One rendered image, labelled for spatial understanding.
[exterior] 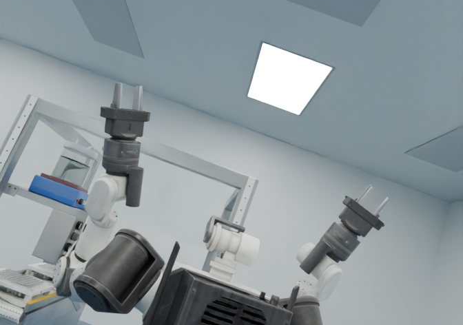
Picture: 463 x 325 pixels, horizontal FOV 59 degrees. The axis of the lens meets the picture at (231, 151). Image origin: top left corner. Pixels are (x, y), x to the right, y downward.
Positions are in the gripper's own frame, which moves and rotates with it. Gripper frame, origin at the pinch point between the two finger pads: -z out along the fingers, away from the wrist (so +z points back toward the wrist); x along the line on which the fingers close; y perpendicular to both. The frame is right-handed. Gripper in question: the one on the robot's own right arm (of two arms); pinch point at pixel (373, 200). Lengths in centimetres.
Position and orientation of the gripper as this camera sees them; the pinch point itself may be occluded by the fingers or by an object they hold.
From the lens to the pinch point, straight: 119.9
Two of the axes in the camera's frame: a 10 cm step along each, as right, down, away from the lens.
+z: -6.3, 7.8, 0.3
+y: 3.1, 2.1, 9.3
